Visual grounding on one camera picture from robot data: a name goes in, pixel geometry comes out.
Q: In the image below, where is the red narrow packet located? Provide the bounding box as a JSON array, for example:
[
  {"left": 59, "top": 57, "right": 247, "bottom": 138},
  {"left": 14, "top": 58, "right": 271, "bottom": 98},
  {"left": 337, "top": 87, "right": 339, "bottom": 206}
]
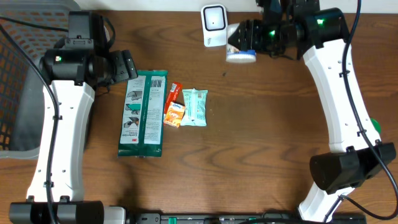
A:
[{"left": 164, "top": 82, "right": 183, "bottom": 121}]

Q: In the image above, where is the green lid jar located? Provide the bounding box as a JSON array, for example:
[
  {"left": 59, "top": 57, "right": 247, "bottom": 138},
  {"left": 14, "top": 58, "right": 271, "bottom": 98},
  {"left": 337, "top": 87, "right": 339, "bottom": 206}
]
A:
[{"left": 370, "top": 118, "right": 381, "bottom": 134}]

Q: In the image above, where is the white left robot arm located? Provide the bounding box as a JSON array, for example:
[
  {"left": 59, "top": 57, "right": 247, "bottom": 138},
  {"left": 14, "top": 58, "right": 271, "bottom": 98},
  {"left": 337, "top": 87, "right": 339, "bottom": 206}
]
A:
[{"left": 9, "top": 11, "right": 137, "bottom": 223}]

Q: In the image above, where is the grey plastic mesh basket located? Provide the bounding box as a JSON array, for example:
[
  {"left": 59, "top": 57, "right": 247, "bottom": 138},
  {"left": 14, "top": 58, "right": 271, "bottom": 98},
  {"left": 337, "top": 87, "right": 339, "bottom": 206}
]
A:
[{"left": 1, "top": 0, "right": 80, "bottom": 159}]

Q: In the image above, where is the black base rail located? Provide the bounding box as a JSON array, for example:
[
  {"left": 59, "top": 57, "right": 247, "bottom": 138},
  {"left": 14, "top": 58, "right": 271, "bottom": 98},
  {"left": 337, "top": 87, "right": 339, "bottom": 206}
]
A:
[{"left": 135, "top": 212, "right": 368, "bottom": 224}]

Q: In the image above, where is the white blue cotton swab tub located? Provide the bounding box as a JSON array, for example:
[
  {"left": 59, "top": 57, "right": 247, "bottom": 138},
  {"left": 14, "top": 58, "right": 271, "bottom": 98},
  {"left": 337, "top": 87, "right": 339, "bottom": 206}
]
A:
[{"left": 225, "top": 23, "right": 257, "bottom": 64}]

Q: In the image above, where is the mint green wipes pack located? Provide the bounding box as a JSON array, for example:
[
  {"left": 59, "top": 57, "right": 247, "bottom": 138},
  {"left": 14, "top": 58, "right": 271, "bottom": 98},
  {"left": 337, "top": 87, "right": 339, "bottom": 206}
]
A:
[{"left": 181, "top": 88, "right": 208, "bottom": 127}]

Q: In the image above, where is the orange Kleenex tissue pack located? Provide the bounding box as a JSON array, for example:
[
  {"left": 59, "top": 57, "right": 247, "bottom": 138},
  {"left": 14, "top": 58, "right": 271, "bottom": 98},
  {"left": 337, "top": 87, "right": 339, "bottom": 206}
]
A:
[{"left": 164, "top": 102, "right": 185, "bottom": 128}]

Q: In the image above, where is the green white 3M glove package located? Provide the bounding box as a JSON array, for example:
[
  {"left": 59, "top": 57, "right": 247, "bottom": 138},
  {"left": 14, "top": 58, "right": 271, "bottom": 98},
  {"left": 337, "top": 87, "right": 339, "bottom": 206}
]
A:
[{"left": 118, "top": 70, "right": 168, "bottom": 157}]

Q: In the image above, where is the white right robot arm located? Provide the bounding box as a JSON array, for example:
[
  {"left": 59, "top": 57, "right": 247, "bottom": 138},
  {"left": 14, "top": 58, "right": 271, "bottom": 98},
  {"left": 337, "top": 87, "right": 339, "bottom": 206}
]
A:
[{"left": 227, "top": 1, "right": 397, "bottom": 223}]

